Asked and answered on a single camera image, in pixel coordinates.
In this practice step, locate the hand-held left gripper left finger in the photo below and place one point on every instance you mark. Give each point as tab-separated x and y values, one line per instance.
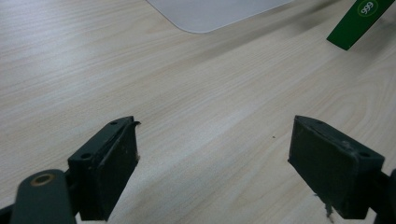
106	174

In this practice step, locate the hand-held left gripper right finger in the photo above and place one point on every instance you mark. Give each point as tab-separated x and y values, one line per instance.
330	168

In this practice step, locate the green box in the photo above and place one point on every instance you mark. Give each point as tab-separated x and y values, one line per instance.
358	21

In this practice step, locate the white mat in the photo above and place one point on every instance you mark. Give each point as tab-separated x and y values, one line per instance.
214	12

